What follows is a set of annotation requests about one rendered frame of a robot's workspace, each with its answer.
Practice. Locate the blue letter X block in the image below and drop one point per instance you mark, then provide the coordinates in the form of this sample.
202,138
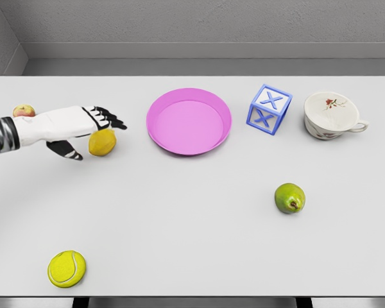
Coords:
268,109

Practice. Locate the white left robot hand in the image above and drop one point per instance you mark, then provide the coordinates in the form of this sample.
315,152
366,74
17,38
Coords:
71,122

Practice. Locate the green pear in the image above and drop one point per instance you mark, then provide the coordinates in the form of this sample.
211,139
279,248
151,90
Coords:
289,198

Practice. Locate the pink round plate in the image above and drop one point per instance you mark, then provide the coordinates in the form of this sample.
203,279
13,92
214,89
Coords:
188,122

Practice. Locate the white floral teacup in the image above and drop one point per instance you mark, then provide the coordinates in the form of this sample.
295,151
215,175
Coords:
330,115

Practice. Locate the yellow lemon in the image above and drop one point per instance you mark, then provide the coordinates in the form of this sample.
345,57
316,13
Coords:
102,143

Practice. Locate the red yellow apple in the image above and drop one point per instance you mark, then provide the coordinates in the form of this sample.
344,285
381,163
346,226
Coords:
23,111

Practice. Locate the yellow tennis ball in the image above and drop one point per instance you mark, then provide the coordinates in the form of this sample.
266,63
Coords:
66,268

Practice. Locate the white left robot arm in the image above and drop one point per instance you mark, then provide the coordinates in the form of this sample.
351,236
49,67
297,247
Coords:
22,130

